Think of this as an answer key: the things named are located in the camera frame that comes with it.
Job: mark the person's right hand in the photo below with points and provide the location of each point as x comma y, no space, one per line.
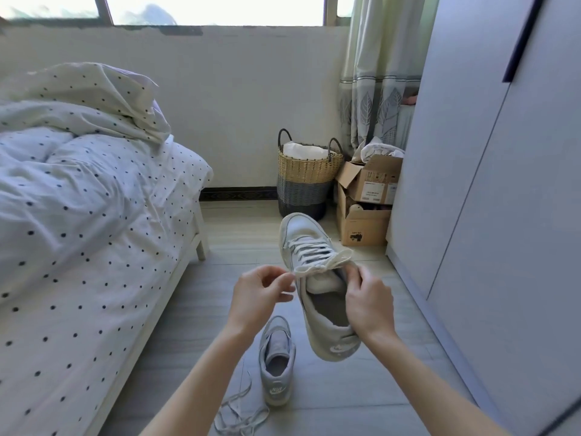
370,306

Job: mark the person's left hand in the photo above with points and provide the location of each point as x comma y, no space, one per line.
252,297

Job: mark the person's right thumb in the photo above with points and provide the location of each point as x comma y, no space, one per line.
350,273

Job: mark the person's left thumb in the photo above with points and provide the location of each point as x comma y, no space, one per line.
277,273

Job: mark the white shoelace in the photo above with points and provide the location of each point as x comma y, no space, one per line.
238,410
323,263

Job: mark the white grey sneaker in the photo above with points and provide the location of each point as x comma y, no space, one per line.
327,331
277,381

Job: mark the person's right forearm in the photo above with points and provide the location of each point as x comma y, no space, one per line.
426,385

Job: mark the person's left forearm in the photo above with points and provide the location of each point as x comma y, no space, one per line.
195,388

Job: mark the cardboard box with black print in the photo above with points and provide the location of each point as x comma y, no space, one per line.
363,226

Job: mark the woven two-tone laundry basket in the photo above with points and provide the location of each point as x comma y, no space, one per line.
303,186

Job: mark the open cardboard box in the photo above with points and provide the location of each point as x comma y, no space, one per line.
374,179

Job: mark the white cloth in basket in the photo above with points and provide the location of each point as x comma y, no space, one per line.
306,151

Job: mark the white crumpled cloth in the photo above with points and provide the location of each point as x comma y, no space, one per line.
379,147

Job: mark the pale grey wardrobe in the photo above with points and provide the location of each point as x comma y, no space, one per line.
499,199

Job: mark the white polka dot bedsheet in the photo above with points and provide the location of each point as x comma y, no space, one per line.
81,340

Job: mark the leaf pattern curtain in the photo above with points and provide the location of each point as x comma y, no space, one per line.
379,68

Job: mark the white polka dot duvet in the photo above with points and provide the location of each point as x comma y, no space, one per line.
68,195

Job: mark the white polka dot pillow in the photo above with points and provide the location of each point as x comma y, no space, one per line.
90,93

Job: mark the white wooden bed frame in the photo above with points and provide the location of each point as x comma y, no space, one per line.
159,308

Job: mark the window with dark frame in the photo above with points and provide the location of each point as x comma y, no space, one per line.
204,8

